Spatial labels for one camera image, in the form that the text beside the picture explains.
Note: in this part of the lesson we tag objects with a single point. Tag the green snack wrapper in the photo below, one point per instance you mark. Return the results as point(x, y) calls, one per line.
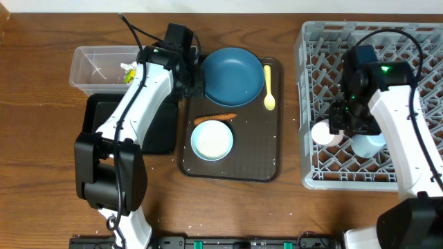
point(129, 76)

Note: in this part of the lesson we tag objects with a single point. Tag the orange carrot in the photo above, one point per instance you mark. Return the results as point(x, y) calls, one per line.
point(217, 117)

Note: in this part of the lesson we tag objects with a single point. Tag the light blue rice bowl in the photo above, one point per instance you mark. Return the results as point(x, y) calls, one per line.
point(211, 140)

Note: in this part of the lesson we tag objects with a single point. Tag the pink cup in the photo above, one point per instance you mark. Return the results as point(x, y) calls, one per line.
point(320, 134)

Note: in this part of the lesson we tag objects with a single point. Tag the black tray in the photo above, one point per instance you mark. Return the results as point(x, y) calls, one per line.
point(160, 138)

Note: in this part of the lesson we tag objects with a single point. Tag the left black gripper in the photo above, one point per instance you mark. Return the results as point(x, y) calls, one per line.
point(193, 86)

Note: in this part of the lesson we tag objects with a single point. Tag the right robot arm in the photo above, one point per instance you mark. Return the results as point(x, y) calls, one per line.
point(382, 98)

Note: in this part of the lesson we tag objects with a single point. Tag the grey dishwasher rack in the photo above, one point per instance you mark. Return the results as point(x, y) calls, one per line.
point(318, 54)

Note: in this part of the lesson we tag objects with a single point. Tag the light blue cup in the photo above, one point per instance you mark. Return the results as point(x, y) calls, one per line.
point(367, 146)

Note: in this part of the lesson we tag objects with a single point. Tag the brown serving tray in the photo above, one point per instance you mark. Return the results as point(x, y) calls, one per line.
point(257, 136)

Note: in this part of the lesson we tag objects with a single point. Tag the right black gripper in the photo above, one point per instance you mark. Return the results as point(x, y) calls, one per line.
point(341, 122)

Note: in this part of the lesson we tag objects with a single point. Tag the white tissue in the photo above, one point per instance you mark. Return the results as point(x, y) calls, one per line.
point(129, 67)

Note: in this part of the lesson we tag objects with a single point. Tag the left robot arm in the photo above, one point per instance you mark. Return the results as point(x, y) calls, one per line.
point(110, 172)

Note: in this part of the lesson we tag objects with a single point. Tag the dark blue plate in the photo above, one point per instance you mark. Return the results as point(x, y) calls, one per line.
point(233, 77)

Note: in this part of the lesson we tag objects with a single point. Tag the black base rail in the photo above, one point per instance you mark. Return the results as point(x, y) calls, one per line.
point(182, 243)

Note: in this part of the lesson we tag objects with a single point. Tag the yellow plastic spoon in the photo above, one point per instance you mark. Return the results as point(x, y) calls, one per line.
point(269, 100)

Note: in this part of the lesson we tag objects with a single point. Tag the clear plastic bin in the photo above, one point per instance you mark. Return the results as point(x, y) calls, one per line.
point(96, 69)

